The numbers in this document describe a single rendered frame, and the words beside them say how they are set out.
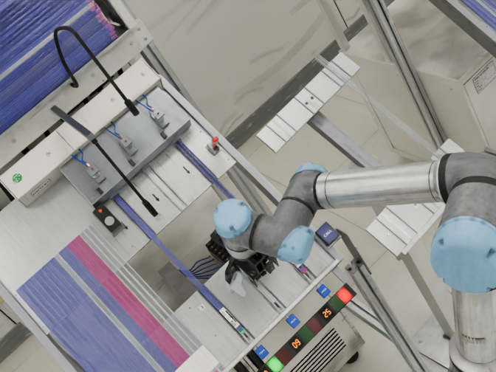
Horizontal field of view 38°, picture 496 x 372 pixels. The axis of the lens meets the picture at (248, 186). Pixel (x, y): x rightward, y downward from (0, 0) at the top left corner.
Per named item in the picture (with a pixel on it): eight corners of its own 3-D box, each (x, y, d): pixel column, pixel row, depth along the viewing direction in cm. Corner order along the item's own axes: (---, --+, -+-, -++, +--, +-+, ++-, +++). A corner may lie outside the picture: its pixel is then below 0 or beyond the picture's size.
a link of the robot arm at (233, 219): (243, 238, 134) (203, 225, 137) (253, 259, 144) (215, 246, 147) (259, 202, 137) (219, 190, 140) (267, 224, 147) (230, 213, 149)
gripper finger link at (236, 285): (236, 311, 163) (247, 284, 158) (219, 294, 166) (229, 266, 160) (245, 305, 165) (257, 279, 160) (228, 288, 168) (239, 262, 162)
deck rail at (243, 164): (341, 261, 190) (345, 257, 184) (336, 266, 189) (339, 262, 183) (162, 83, 203) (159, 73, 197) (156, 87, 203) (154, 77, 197)
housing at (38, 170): (166, 97, 203) (161, 77, 189) (32, 213, 193) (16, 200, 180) (147, 79, 204) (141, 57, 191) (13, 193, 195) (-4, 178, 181)
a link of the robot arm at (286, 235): (322, 207, 138) (269, 192, 142) (300, 252, 132) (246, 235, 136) (322, 231, 144) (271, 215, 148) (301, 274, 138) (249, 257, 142)
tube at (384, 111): (467, 176, 182) (468, 175, 181) (463, 180, 182) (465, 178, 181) (317, 55, 193) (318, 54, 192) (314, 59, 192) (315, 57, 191)
